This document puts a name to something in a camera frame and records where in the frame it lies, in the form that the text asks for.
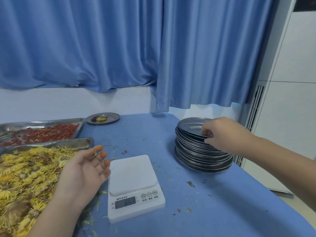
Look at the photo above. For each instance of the person's left hand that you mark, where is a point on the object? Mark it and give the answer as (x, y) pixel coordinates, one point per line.
(81, 175)

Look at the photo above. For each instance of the person's right hand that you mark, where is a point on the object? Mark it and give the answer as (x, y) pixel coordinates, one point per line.
(229, 138)

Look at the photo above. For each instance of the stack of steel plates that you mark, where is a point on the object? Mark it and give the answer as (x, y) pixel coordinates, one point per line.
(202, 157)

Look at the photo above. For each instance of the white digital kitchen scale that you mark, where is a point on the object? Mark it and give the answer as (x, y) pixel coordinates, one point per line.
(133, 180)

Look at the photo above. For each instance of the pile of yellow chrysanthemums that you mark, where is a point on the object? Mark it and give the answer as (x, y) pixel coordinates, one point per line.
(24, 185)

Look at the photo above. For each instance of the person's right forearm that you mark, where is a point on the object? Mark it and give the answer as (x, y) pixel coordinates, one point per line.
(284, 165)

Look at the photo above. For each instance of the rectangular steel tray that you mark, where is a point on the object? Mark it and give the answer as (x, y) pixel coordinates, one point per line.
(24, 124)
(79, 143)

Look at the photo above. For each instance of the white standing air conditioner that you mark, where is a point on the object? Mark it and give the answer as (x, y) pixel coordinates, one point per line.
(291, 115)

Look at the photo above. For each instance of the blue tablecloth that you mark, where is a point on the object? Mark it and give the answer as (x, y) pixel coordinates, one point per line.
(148, 135)

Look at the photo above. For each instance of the narrow blue curtain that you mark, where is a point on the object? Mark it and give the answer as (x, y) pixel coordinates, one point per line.
(209, 51)

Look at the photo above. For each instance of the wide blue curtain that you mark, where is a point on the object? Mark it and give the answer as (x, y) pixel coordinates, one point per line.
(74, 41)

